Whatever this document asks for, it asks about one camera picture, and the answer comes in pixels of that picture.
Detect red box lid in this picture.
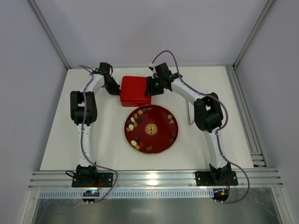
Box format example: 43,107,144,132
120,76,151,99

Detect metal tongs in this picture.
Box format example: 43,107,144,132
185,100,194,126

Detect red chocolate box with tray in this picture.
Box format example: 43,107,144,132
120,97,151,107

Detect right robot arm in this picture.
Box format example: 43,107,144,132
146,63,238,186

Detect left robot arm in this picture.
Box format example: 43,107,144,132
70,62,121,188

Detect white round swirl chocolate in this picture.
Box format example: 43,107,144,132
131,140,137,146

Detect round dark red plate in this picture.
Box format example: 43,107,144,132
124,105,179,154

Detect right camera mount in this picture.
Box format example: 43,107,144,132
149,63,155,72

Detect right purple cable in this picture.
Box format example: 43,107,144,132
151,50,251,204

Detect aluminium rail with cable duct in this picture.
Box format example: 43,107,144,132
28,168,283,203

